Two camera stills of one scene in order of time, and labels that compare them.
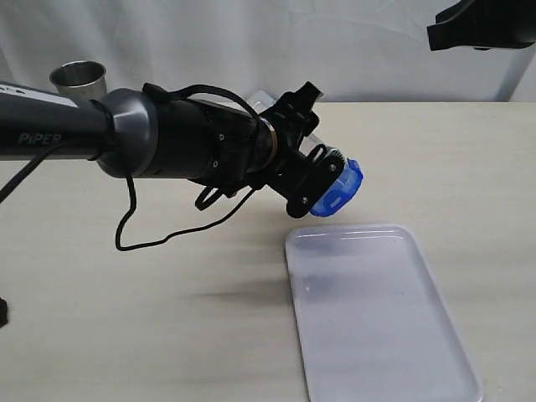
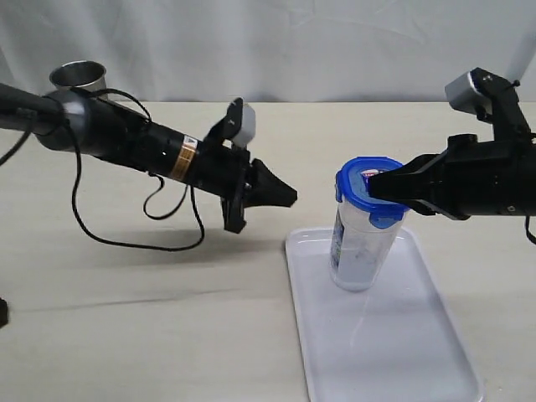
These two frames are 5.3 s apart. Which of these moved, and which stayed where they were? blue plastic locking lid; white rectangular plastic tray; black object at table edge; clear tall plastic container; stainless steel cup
Moved: blue plastic locking lid; clear tall plastic container
Stayed: white rectangular plastic tray; black object at table edge; stainless steel cup
